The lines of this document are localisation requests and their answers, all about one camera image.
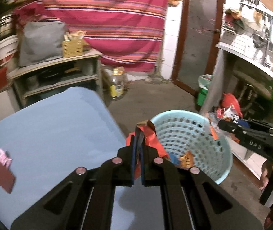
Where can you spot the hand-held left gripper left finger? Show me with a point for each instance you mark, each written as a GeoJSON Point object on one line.
{"type": "Point", "coordinates": [133, 158]}

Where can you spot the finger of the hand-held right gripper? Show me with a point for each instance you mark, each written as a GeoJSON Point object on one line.
{"type": "Point", "coordinates": [261, 127]}
{"type": "Point", "coordinates": [253, 142]}

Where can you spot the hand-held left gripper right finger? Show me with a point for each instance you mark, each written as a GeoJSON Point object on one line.
{"type": "Point", "coordinates": [141, 163]}

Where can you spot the red snack wrapper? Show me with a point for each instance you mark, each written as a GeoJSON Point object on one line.
{"type": "Point", "coordinates": [150, 139]}

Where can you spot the red and white candy wrapper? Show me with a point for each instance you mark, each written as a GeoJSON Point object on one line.
{"type": "Point", "coordinates": [228, 113]}

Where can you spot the orange wrapper scrap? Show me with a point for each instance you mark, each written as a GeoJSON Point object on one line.
{"type": "Point", "coordinates": [214, 133]}

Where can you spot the long orange snack wrapper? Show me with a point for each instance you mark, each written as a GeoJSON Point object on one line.
{"type": "Point", "coordinates": [186, 160]}

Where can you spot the light blue plastic basket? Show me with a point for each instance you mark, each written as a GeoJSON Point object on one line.
{"type": "Point", "coordinates": [198, 148]}

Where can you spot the maroon and pink wrapper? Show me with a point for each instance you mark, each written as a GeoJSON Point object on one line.
{"type": "Point", "coordinates": [2, 176]}

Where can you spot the red bag under counter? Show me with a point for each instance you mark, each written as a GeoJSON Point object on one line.
{"type": "Point", "coordinates": [231, 103]}

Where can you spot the white counter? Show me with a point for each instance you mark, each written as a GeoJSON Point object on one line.
{"type": "Point", "coordinates": [251, 57]}

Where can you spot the green bin with bag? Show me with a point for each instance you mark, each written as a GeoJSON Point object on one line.
{"type": "Point", "coordinates": [204, 91]}

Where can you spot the hanging kitchen utensils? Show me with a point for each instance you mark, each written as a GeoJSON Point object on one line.
{"type": "Point", "coordinates": [268, 36]}

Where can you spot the plastic oil bottle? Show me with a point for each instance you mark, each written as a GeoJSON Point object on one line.
{"type": "Point", "coordinates": [116, 85]}

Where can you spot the wooden shelf unit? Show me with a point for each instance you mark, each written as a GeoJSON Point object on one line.
{"type": "Point", "coordinates": [60, 76]}

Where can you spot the yellow slotted basket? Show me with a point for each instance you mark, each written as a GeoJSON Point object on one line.
{"type": "Point", "coordinates": [72, 46]}

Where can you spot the red striped cloth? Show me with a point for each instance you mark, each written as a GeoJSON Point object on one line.
{"type": "Point", "coordinates": [103, 16]}

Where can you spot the grey bag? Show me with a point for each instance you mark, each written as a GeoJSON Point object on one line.
{"type": "Point", "coordinates": [42, 43]}

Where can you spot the white plastic bucket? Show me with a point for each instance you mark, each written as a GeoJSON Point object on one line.
{"type": "Point", "coordinates": [6, 50]}

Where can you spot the metal pot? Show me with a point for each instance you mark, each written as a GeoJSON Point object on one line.
{"type": "Point", "coordinates": [6, 25]}

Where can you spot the brown wooden door frame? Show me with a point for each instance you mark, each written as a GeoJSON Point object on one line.
{"type": "Point", "coordinates": [198, 40]}

